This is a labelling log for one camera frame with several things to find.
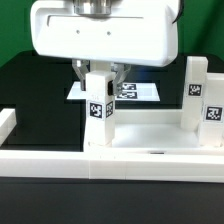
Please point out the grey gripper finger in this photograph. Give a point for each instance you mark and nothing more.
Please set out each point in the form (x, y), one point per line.
(115, 85)
(81, 69)

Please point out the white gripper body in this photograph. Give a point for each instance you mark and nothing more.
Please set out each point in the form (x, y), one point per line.
(140, 32)

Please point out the white desk top tray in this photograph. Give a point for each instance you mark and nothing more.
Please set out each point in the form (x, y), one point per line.
(155, 132)

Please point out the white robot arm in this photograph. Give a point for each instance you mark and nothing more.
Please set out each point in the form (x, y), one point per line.
(93, 6)

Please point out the printed marker sheet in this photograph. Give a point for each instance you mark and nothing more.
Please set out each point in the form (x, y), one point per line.
(130, 92)

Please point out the white left fence block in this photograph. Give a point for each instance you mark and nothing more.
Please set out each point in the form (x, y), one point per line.
(7, 123)

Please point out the white front fence bar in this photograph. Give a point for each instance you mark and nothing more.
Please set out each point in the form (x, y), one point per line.
(129, 166)

